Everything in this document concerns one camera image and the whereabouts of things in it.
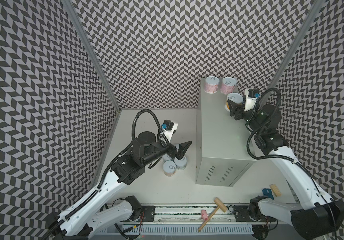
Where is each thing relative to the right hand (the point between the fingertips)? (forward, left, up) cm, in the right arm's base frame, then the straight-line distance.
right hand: (235, 102), depth 69 cm
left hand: (-17, +25, -4) cm, 30 cm away
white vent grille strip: (-46, +29, -38) cm, 66 cm away
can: (-18, +33, -32) cm, 49 cm away
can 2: (-25, +32, -4) cm, 41 cm away
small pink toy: (-40, +16, -35) cm, 56 cm away
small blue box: (-31, -19, -38) cm, 52 cm away
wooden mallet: (-36, +7, -37) cm, 52 cm away
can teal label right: (-15, +26, -33) cm, 45 cm away
